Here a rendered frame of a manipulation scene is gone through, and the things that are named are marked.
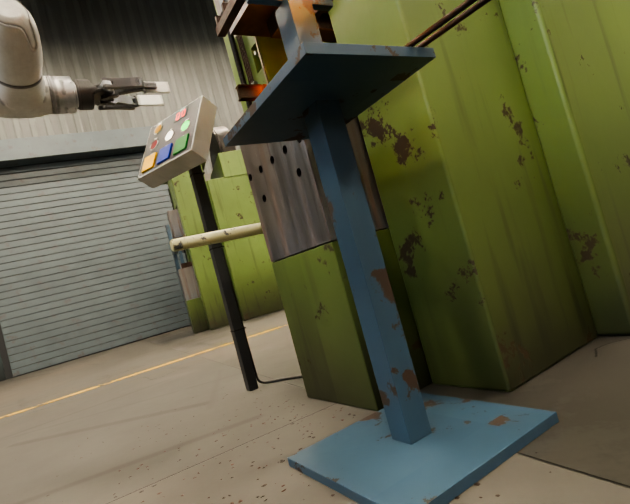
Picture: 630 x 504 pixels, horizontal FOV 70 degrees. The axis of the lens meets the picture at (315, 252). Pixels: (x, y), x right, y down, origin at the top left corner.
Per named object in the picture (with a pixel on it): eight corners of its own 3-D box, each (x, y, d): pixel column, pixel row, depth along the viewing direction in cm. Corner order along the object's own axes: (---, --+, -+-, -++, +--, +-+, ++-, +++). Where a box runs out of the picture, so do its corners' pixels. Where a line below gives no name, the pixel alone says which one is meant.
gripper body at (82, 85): (77, 116, 117) (114, 114, 122) (79, 101, 110) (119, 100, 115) (70, 89, 118) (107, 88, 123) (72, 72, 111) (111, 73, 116)
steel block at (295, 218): (331, 240, 120) (287, 83, 122) (270, 262, 152) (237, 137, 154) (464, 209, 150) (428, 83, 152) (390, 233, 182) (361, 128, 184)
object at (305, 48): (306, 53, 71) (302, 41, 71) (224, 146, 105) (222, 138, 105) (436, 57, 87) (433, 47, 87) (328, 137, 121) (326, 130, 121)
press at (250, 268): (202, 334, 565) (145, 115, 577) (186, 333, 676) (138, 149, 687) (348, 289, 663) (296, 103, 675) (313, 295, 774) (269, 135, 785)
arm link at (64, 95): (54, 104, 107) (81, 103, 110) (45, 68, 107) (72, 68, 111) (53, 120, 115) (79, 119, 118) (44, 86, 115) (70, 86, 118)
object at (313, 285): (378, 412, 118) (331, 241, 120) (307, 397, 150) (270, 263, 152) (504, 345, 148) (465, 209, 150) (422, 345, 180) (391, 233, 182)
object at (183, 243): (175, 251, 154) (171, 237, 155) (171, 254, 159) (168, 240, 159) (284, 229, 178) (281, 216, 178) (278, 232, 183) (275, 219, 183)
